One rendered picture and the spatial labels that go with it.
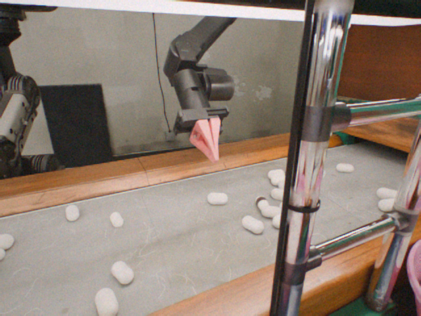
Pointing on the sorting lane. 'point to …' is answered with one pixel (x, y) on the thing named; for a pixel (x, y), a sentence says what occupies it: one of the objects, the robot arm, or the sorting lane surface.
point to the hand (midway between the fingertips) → (214, 158)
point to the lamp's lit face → (202, 10)
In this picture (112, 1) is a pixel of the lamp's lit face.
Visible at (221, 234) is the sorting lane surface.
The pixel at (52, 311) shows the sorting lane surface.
